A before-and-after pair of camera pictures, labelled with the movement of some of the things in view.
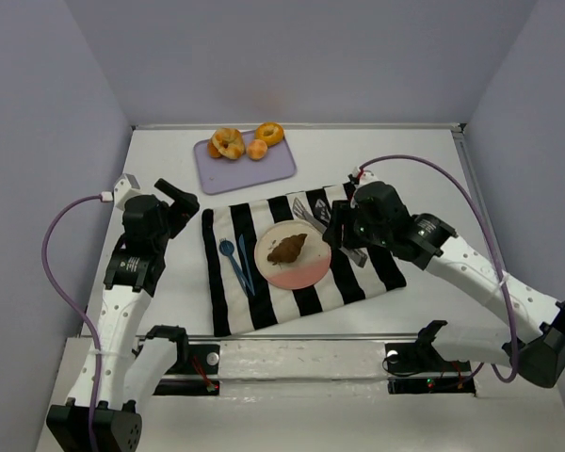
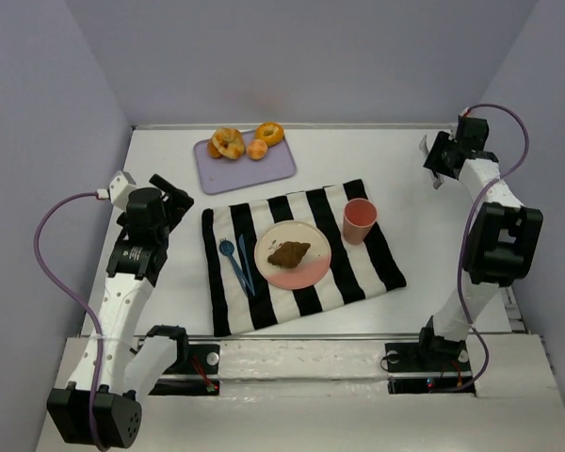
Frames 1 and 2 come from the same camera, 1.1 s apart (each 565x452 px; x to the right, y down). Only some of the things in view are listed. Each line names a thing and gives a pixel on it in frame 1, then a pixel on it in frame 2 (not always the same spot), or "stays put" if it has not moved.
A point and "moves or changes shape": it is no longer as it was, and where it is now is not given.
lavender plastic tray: x=218 y=174 stays put
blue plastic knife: x=246 y=262 stays put
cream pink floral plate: x=313 y=260 stays put
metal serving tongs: x=322 y=212 → x=438 y=181
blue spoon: x=226 y=249 stays put
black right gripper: x=341 y=226 → x=439 y=153
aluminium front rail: x=312 y=338 stays put
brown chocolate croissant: x=287 y=250 moves or changes shape
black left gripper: x=177 y=210 stays put
